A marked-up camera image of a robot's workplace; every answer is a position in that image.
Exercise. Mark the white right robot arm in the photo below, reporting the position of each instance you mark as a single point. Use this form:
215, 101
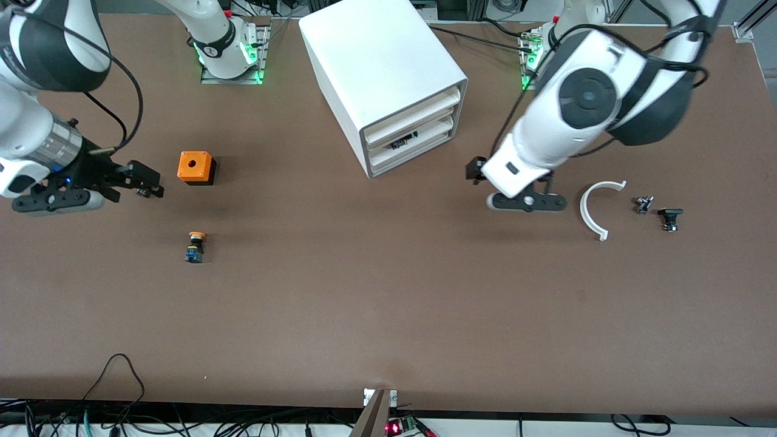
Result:
18, 115

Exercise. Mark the silver mount plate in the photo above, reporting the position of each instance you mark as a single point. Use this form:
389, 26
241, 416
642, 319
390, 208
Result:
393, 397

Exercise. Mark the white drawer cabinet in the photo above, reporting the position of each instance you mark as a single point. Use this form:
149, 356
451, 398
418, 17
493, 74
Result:
376, 54

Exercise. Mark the orange and black button box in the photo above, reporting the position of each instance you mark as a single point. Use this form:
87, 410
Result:
203, 168

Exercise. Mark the grey aluminium bar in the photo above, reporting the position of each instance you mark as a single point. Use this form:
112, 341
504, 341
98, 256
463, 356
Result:
373, 419

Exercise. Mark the small black terminal block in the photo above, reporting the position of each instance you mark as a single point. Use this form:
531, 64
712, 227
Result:
144, 193

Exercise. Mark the aluminium frame profile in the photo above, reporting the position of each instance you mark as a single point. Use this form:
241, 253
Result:
753, 21

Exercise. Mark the black right camera bracket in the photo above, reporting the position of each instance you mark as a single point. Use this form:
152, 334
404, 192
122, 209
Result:
48, 198

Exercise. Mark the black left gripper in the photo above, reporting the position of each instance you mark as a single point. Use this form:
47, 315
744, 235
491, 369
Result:
474, 169

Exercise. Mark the black camera bracket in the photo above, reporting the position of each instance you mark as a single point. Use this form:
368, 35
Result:
540, 203
48, 198

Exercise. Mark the black left camera bracket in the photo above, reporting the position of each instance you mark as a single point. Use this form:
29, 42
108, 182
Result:
540, 203

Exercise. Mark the white shallow cabinet drawer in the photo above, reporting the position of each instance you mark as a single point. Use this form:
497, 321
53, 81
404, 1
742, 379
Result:
425, 150
440, 104
440, 123

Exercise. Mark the small black knob part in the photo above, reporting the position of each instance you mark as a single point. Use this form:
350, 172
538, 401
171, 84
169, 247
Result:
670, 213

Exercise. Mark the small metal black fitting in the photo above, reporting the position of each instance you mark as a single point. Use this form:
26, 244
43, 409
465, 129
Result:
643, 204

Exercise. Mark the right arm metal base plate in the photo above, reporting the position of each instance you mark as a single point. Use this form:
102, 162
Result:
258, 57

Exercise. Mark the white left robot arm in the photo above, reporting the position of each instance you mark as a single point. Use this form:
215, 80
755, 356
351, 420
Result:
546, 133

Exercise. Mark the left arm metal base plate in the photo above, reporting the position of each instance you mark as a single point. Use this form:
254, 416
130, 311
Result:
525, 57

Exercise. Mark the small black contact block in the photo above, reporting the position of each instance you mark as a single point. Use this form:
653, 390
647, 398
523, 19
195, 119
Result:
403, 141

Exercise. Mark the circuit board with red light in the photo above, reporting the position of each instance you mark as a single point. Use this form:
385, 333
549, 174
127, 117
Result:
400, 426

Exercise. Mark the orange headed push button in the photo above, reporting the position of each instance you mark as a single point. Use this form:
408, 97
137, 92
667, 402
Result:
194, 252

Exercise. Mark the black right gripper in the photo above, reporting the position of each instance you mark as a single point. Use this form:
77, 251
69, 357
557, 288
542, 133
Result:
94, 167

